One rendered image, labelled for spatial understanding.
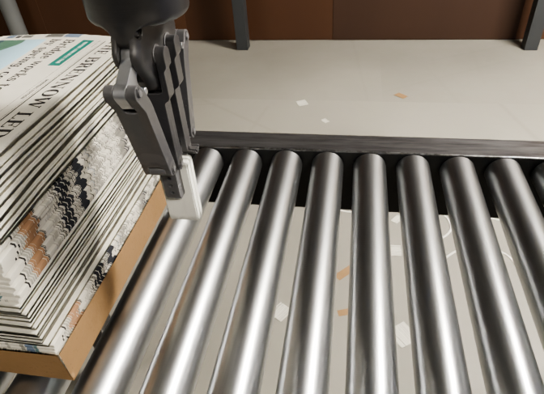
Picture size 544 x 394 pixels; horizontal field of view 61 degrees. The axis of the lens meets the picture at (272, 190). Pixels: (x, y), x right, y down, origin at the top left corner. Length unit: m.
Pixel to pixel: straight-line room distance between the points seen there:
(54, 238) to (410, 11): 3.15
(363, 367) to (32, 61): 0.44
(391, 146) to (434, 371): 0.38
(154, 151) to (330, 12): 3.08
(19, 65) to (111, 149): 0.12
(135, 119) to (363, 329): 0.30
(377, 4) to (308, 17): 0.48
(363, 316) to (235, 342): 0.13
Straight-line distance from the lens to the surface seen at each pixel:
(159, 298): 0.55
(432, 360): 0.48
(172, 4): 0.35
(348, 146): 0.74
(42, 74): 0.49
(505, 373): 0.50
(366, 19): 3.42
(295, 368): 0.46
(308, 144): 0.74
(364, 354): 0.47
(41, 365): 0.49
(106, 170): 0.51
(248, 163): 0.71
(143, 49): 0.35
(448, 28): 3.50
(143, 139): 0.37
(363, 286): 0.52
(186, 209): 0.46
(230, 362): 0.47
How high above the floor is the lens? 1.20
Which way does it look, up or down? 38 degrees down
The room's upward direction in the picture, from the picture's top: 4 degrees counter-clockwise
